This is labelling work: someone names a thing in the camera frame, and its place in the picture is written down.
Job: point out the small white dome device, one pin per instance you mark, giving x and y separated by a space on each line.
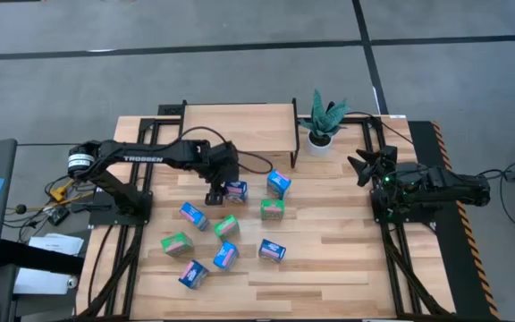
73 282

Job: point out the black chair armrest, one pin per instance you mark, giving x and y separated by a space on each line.
38 259

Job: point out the blue Frosted Flakes cereal box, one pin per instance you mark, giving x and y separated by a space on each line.
236 191
272 250
193 273

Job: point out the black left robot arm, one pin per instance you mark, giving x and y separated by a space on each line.
141 158

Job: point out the black round knob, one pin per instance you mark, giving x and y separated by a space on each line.
21 209

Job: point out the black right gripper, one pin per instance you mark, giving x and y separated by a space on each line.
389 165

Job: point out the white paper sheet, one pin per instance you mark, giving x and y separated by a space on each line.
43 282
56 243

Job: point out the blue Rice Krispies cereal box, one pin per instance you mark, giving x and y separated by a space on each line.
194 215
226 256
278 183

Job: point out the wooden shelf black metal frame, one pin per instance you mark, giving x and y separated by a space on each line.
239 127

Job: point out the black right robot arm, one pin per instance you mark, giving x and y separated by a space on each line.
454 185

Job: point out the black aluminium table frame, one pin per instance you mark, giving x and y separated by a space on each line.
366 134

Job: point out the snake plant in white pot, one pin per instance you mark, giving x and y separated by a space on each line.
318 151

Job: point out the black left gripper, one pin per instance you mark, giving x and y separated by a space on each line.
222 165

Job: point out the green Apple Jacks cereal box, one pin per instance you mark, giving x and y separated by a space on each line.
226 227
176 243
272 209

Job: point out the black electronics box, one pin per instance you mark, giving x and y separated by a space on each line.
58 216

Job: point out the black hazard-striped mat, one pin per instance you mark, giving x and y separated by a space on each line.
449 268

